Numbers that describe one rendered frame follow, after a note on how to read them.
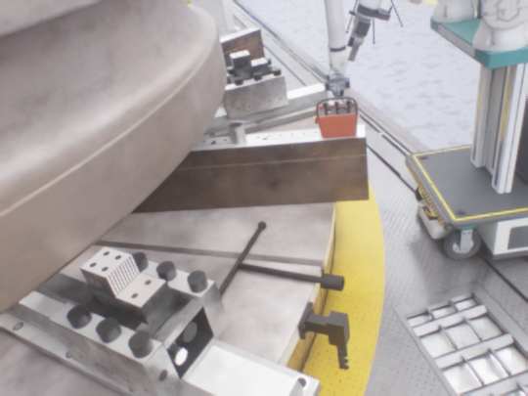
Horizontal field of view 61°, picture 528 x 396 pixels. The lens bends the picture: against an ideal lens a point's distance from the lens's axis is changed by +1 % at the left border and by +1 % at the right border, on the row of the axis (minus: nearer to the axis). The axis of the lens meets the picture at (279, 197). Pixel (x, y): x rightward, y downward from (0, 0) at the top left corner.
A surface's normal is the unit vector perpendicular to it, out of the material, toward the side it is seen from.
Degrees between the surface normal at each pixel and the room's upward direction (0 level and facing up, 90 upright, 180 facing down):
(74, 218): 90
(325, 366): 0
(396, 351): 0
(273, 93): 90
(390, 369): 0
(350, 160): 90
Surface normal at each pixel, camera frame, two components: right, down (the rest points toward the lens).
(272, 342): -0.15, -0.82
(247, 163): -0.12, 0.57
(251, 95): 0.26, 0.51
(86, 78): 0.92, 0.08
